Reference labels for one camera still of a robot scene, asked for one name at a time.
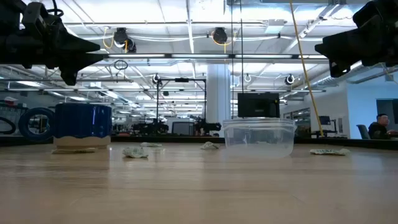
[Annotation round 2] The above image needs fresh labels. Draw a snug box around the grey background monitor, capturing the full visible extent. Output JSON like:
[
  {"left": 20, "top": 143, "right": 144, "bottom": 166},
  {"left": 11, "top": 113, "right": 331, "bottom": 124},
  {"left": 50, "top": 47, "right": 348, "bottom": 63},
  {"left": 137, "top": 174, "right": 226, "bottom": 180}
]
[{"left": 172, "top": 121, "right": 195, "bottom": 136}]

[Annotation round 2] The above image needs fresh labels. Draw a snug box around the grey office chair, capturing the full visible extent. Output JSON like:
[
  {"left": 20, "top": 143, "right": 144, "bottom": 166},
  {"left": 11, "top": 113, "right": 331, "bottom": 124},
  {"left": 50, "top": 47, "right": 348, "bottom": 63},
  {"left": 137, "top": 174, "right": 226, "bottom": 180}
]
[{"left": 356, "top": 124, "right": 371, "bottom": 140}]

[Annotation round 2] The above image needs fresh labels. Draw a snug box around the black table edge rail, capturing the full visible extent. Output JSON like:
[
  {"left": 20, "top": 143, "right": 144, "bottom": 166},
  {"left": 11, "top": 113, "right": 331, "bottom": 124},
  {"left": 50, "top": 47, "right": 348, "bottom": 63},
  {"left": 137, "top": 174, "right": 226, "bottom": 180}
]
[{"left": 0, "top": 135, "right": 398, "bottom": 151}]

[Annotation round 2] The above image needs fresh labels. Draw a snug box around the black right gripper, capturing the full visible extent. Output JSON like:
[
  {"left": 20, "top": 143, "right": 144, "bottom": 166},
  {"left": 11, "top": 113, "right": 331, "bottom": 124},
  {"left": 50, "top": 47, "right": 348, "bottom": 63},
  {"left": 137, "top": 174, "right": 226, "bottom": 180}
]
[{"left": 314, "top": 0, "right": 398, "bottom": 78}]

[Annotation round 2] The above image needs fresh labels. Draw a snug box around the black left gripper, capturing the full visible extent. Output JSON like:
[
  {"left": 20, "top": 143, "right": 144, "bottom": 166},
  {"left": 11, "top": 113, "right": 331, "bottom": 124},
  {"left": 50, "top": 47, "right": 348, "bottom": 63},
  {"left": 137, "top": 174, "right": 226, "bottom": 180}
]
[{"left": 0, "top": 23, "right": 105, "bottom": 86}]

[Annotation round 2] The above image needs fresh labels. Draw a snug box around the black hanging cable loop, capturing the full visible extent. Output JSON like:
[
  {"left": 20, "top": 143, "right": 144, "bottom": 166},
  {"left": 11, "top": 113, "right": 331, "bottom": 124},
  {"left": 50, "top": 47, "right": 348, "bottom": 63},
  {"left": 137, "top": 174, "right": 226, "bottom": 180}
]
[{"left": 113, "top": 59, "right": 129, "bottom": 75}]

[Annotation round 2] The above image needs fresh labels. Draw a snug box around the person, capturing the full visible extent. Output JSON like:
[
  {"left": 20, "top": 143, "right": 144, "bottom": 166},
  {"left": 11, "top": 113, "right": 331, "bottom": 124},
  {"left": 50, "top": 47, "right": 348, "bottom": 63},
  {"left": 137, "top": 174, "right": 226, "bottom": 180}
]
[{"left": 368, "top": 113, "right": 398, "bottom": 140}]

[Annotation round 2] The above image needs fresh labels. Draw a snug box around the blue ceramic mug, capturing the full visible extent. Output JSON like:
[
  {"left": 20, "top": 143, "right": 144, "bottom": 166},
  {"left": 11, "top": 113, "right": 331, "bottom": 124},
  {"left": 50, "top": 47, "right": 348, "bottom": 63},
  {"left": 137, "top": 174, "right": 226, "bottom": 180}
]
[{"left": 18, "top": 102, "right": 113, "bottom": 149}]

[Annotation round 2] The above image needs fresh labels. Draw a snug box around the black hose loop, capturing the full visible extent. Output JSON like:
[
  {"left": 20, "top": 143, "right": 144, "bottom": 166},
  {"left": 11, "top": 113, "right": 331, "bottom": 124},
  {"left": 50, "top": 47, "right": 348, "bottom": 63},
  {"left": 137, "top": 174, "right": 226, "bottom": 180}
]
[{"left": 0, "top": 116, "right": 17, "bottom": 136}]

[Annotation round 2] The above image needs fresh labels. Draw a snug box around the white building pillar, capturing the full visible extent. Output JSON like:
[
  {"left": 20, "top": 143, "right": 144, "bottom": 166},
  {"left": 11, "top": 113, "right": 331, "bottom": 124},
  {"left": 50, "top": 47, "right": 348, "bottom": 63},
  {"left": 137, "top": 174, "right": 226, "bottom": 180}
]
[{"left": 206, "top": 63, "right": 231, "bottom": 138}]

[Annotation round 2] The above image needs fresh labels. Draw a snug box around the clear plastic container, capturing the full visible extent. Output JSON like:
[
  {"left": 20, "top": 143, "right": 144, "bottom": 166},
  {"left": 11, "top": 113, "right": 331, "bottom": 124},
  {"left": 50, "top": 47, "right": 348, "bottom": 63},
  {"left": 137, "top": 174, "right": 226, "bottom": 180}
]
[{"left": 222, "top": 118, "right": 296, "bottom": 159}]

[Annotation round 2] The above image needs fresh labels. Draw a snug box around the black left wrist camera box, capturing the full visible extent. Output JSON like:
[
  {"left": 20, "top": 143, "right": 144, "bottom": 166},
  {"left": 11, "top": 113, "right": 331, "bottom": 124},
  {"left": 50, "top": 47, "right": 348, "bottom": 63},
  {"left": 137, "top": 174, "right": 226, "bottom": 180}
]
[{"left": 21, "top": 1, "right": 50, "bottom": 32}]

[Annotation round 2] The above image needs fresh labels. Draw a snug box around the yellow hanging cable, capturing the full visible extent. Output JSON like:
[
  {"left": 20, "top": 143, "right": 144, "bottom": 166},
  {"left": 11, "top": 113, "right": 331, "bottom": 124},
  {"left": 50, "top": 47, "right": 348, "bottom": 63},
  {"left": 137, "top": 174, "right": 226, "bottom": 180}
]
[{"left": 289, "top": 0, "right": 325, "bottom": 137}]

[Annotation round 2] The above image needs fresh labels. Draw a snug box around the black box monitor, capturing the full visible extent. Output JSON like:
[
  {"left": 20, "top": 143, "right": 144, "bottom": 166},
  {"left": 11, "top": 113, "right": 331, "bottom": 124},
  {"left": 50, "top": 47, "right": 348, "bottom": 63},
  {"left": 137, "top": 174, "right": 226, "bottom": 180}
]
[{"left": 238, "top": 92, "right": 280, "bottom": 118}]

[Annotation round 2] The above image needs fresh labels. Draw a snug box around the black metal frame rig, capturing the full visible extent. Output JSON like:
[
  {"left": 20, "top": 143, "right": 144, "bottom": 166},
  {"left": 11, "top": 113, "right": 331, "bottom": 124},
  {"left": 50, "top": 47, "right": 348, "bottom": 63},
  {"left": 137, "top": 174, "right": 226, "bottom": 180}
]
[{"left": 156, "top": 77, "right": 208, "bottom": 125}]

